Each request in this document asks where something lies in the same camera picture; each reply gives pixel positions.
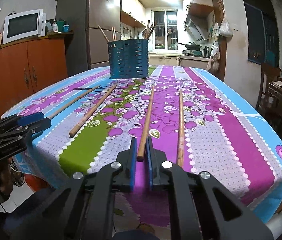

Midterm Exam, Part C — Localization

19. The wooden chopstick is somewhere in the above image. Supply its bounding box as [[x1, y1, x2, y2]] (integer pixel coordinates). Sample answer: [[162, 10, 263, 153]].
[[136, 86, 155, 162], [112, 27, 117, 41], [148, 23, 157, 39], [69, 84, 117, 138], [177, 90, 185, 167], [97, 25, 110, 43], [145, 24, 153, 39], [145, 20, 150, 39], [48, 85, 101, 120]]

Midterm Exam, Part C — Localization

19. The orange wooden cabinet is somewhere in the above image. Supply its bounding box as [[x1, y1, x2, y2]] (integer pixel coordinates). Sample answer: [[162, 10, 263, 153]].
[[0, 31, 74, 117]]

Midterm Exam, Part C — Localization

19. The floral striped tablecloth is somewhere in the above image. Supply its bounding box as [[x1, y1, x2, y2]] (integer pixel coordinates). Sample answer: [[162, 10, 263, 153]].
[[5, 66, 282, 222]]

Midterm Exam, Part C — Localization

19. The white microwave oven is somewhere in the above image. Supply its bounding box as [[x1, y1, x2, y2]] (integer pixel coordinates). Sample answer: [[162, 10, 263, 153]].
[[2, 9, 46, 44]]

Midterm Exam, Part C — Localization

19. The blue perforated utensil holder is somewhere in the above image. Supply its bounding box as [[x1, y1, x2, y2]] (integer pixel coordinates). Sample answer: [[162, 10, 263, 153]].
[[108, 39, 149, 79]]

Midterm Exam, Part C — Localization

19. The grey refrigerator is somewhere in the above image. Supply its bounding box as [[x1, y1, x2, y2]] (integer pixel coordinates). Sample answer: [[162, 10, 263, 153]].
[[56, 0, 121, 76]]

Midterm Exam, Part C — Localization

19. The wooden chair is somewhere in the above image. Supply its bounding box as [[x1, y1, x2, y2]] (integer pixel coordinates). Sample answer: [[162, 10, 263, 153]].
[[255, 63, 281, 114]]

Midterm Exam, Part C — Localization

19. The black wok on stove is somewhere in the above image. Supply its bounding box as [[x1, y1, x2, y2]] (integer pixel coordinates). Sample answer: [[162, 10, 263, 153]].
[[178, 42, 201, 51]]

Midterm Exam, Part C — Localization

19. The hanging white plastic bag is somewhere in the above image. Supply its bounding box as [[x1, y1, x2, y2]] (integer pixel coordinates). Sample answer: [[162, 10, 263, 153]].
[[219, 17, 233, 37]]

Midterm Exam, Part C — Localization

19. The steel range hood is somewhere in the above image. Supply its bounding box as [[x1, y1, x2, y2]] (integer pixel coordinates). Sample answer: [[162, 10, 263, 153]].
[[184, 15, 208, 43]]

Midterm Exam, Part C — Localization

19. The dark window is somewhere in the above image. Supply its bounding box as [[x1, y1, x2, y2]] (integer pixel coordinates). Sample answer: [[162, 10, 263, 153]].
[[244, 0, 279, 67]]

